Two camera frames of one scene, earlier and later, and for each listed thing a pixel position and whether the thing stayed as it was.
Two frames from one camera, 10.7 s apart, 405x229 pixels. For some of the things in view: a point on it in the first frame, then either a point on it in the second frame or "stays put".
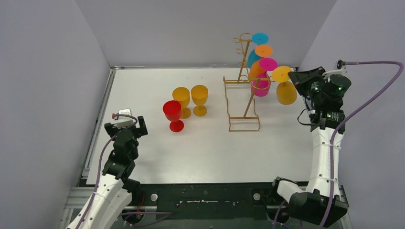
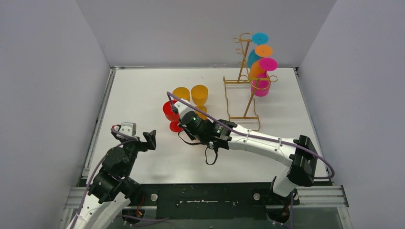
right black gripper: x=301 y=79 to x=193 y=137
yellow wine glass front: x=182 y=95 stays put
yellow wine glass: x=199 y=94 stays put
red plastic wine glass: x=172 y=110 stays put
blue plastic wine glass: x=259 y=38 stays put
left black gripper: x=125 y=130 to x=144 y=142
